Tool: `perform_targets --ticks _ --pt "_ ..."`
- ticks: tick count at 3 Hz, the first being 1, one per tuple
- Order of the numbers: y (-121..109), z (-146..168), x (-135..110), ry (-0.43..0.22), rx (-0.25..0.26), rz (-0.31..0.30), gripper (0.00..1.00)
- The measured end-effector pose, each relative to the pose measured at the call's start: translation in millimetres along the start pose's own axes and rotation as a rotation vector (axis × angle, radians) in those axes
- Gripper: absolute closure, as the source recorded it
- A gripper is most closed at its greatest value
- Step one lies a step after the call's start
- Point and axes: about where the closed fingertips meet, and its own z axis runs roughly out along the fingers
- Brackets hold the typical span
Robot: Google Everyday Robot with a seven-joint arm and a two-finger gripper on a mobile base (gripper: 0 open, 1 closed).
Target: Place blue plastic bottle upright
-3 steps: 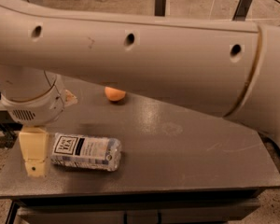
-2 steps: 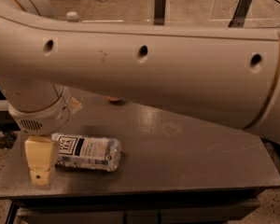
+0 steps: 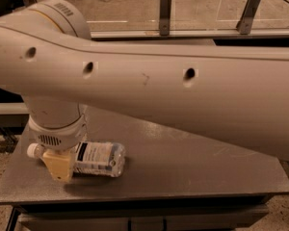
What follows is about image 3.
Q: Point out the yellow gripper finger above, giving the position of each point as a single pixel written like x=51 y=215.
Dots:
x=60 y=163

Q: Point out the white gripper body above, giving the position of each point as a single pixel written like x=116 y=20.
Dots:
x=56 y=140

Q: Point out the clear bottle with blue label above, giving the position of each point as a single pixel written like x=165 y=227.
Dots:
x=93 y=158

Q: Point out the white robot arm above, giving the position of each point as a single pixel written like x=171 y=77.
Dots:
x=239 y=95

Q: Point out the middle metal bracket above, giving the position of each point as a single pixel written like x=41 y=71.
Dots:
x=165 y=17

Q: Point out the table base frame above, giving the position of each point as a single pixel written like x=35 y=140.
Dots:
x=164 y=214

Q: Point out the right metal bracket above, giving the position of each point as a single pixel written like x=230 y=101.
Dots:
x=244 y=25

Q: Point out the metal rail behind table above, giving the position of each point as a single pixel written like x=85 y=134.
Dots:
x=213 y=34

